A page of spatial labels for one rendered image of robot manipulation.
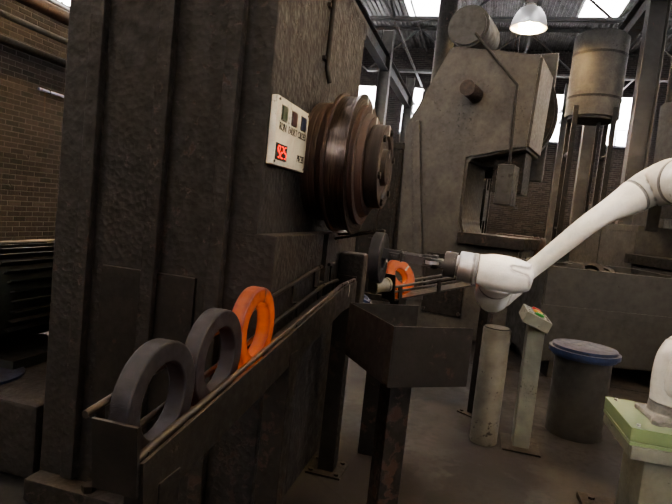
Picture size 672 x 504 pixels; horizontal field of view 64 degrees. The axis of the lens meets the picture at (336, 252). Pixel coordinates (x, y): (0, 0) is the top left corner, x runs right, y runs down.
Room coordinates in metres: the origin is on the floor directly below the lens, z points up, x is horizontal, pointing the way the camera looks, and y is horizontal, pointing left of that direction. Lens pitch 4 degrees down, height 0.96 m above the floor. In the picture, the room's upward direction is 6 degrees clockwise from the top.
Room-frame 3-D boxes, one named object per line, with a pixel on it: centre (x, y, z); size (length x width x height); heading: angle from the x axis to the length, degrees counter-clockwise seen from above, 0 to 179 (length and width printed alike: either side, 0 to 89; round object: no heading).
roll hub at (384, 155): (1.84, -0.12, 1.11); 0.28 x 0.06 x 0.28; 165
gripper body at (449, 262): (1.58, -0.31, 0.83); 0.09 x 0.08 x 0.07; 76
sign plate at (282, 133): (1.56, 0.17, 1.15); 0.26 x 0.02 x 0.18; 165
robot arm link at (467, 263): (1.56, -0.38, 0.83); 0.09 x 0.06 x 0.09; 166
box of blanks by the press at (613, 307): (3.91, -1.88, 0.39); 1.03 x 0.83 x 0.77; 90
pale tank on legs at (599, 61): (9.85, -4.30, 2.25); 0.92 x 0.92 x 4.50
